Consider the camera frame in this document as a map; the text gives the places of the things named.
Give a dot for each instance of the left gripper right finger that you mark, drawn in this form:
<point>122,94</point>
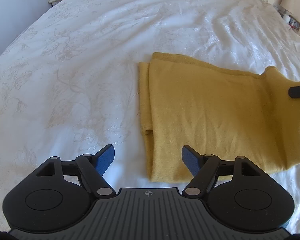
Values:
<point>205,169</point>

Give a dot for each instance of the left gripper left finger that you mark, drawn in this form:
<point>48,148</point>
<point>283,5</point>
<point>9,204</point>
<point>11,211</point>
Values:
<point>90,169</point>

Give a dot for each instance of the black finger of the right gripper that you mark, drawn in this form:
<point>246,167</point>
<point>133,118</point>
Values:
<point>294,92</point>

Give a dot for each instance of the yellow knit garment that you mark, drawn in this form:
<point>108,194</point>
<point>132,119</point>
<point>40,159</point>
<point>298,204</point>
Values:
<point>184,101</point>

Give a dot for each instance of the white round speaker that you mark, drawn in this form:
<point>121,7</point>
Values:
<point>286,18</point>

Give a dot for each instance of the white embroidered bedspread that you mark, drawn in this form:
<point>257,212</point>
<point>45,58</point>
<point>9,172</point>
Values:
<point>69,84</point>

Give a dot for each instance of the right beige bedside lamp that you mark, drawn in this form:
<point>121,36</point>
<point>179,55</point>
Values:
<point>287,6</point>

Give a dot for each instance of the right wooden photo frame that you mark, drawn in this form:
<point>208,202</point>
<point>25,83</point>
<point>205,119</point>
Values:
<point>294,24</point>

